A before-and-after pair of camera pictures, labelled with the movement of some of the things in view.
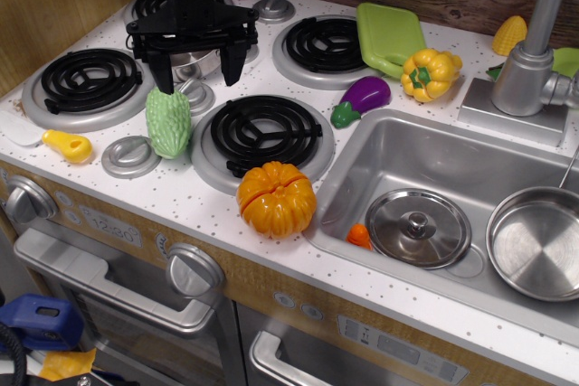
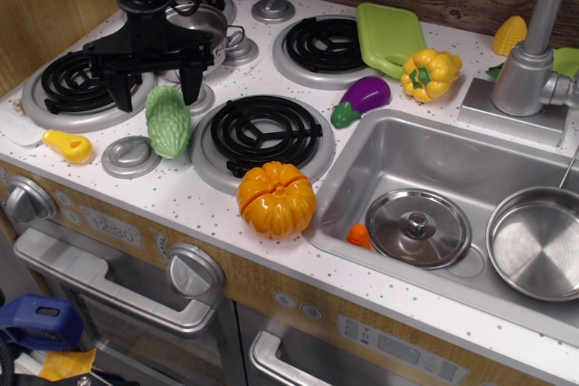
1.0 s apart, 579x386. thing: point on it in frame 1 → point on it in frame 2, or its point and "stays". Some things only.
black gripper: x=194 y=22 → x=148 y=42
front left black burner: x=89 y=90 stays
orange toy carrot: x=358 y=234 stays
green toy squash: x=169 y=121 stays
